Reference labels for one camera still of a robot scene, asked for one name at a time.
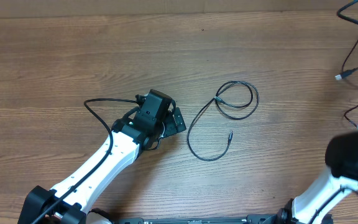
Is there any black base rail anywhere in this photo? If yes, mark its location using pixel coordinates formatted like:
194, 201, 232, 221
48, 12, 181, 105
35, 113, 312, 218
113, 213, 334, 224

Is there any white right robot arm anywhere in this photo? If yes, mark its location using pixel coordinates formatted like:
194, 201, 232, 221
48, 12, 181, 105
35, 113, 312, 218
246, 124, 358, 223

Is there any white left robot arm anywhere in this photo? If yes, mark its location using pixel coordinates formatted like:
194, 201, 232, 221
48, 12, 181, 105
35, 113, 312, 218
19, 107, 186, 224

